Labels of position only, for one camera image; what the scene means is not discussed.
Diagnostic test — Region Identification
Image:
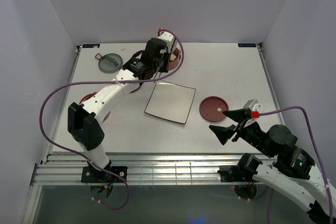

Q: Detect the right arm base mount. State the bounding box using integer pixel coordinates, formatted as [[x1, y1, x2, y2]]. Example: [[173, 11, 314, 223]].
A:
[[217, 165, 258, 182]]

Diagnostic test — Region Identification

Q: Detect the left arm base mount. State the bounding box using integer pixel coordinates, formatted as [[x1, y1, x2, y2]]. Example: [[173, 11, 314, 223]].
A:
[[80, 165, 128, 184]]

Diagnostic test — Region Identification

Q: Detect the grey lunch box lid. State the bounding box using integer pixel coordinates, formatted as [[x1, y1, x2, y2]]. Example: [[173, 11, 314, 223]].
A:
[[94, 53, 123, 74]]

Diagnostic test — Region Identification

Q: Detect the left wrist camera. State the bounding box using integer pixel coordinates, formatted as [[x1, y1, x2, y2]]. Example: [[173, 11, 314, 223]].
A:
[[157, 28, 176, 53]]

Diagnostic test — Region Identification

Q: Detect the pink bowl front left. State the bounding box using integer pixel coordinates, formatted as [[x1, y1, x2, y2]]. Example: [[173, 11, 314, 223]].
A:
[[78, 92, 112, 124]]

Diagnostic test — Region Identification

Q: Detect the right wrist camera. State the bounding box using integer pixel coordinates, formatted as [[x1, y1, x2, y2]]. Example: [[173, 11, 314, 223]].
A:
[[243, 99, 264, 127]]

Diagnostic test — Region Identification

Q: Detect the white square plate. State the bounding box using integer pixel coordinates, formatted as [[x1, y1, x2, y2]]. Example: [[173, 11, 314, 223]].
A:
[[144, 81, 196, 124]]

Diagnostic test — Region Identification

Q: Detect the dark red lid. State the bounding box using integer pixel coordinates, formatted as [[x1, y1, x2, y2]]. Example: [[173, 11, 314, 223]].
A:
[[129, 83, 142, 93], [199, 96, 229, 122]]

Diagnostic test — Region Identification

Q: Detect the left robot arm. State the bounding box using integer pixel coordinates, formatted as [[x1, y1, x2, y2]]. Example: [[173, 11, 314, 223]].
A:
[[68, 33, 176, 182]]

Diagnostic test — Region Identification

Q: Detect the dark red lid right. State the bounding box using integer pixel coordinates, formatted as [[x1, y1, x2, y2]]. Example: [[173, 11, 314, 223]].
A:
[[199, 96, 229, 122]]

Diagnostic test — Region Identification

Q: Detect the pink bowl rear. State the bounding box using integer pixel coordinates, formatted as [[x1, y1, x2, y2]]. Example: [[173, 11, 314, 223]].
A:
[[169, 48, 181, 71]]

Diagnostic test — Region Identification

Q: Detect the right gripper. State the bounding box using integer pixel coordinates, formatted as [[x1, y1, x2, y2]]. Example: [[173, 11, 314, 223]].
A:
[[208, 108, 275, 157]]

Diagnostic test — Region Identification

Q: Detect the dark red inner lid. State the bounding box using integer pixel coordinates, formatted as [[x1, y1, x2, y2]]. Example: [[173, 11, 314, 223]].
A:
[[129, 83, 142, 93]]

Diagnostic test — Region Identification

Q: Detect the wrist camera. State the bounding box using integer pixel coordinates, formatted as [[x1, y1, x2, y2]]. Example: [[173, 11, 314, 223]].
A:
[[243, 99, 264, 127], [157, 28, 176, 53]]

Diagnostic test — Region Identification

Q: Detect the sushi roll yellow top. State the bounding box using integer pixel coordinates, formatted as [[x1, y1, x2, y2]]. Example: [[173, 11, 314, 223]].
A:
[[170, 54, 177, 61]]

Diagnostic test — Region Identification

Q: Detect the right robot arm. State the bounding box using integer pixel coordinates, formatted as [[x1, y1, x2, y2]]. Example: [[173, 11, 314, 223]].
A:
[[209, 109, 335, 223]]

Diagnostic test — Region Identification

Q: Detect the aluminium frame rail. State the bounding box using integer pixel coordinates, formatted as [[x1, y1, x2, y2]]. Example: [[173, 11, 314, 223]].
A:
[[29, 153, 316, 187]]

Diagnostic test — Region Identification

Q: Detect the pink bowl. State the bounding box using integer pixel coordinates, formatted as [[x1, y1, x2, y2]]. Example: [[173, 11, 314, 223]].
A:
[[78, 92, 112, 124], [169, 48, 181, 71]]

